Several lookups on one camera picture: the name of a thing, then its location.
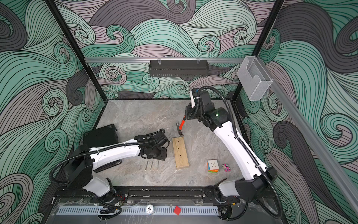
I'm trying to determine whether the claw hammer red black handle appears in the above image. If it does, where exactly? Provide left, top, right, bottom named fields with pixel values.
left=176, top=115, right=186, bottom=136

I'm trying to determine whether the black case on table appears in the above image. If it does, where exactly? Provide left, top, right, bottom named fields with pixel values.
left=82, top=124, right=123, bottom=172

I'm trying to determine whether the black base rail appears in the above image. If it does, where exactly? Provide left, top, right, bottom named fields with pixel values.
left=55, top=186, right=275, bottom=205

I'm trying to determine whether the aluminium rail back wall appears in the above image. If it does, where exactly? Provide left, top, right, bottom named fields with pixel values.
left=84, top=57, right=244, bottom=64

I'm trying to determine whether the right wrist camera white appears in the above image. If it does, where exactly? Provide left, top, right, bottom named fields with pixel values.
left=190, top=88, right=199, bottom=108

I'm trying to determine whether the colourful puzzle cube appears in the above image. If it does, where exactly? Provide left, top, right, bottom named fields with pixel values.
left=207, top=160, right=220, bottom=173

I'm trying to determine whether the wooden block with nails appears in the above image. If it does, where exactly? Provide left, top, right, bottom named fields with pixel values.
left=172, top=137, right=189, bottom=169

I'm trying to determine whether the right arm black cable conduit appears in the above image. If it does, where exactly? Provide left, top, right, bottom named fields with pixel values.
left=194, top=86, right=283, bottom=222

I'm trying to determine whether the clear plastic wall bin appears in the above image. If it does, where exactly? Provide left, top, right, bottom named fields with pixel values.
left=237, top=56, right=273, bottom=101

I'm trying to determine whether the small pink toy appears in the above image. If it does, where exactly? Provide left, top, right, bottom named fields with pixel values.
left=222, top=164, right=231, bottom=172

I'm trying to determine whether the small red cube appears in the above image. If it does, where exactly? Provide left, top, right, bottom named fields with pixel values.
left=173, top=206, right=182, bottom=216

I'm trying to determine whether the aluminium rail right wall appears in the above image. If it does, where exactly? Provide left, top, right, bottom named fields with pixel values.
left=256, top=57, right=358, bottom=214

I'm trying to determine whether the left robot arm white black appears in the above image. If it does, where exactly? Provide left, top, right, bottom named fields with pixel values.
left=48, top=129, right=170, bottom=201

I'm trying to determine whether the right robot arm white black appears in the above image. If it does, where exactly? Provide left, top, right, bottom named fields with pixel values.
left=185, top=86, right=277, bottom=202

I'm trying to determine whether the black perforated wall shelf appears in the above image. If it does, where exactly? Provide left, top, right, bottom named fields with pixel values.
left=149, top=60, right=209, bottom=78

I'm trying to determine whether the white slotted cable duct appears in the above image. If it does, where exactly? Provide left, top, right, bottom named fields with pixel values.
left=56, top=205, right=219, bottom=216

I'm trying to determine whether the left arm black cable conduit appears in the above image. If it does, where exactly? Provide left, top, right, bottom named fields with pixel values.
left=48, top=128, right=170, bottom=220

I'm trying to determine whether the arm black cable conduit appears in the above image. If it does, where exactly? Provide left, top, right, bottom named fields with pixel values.
left=48, top=128, right=170, bottom=220
left=194, top=86, right=283, bottom=222

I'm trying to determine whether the aluminium rail wall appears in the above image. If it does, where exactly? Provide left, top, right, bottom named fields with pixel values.
left=256, top=57, right=358, bottom=214
left=84, top=57, right=244, bottom=64

